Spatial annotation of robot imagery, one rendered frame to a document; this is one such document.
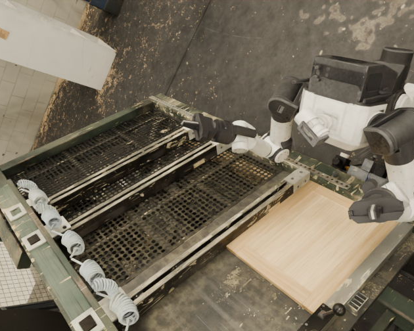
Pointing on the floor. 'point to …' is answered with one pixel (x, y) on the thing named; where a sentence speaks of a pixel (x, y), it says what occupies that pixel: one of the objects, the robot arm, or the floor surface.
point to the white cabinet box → (46, 44)
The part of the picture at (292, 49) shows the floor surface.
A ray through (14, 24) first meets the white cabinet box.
